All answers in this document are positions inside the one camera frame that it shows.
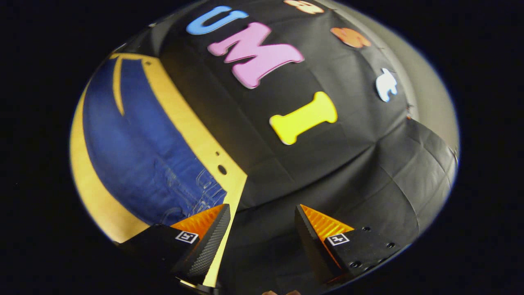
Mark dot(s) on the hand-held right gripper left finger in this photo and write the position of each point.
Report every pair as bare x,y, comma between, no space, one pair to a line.
206,246

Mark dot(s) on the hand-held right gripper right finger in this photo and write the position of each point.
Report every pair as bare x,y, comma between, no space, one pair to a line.
311,246

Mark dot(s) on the blue jeans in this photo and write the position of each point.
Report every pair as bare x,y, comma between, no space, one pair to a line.
139,155

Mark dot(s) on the black backdrop cloth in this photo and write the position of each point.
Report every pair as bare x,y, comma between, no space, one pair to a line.
327,164

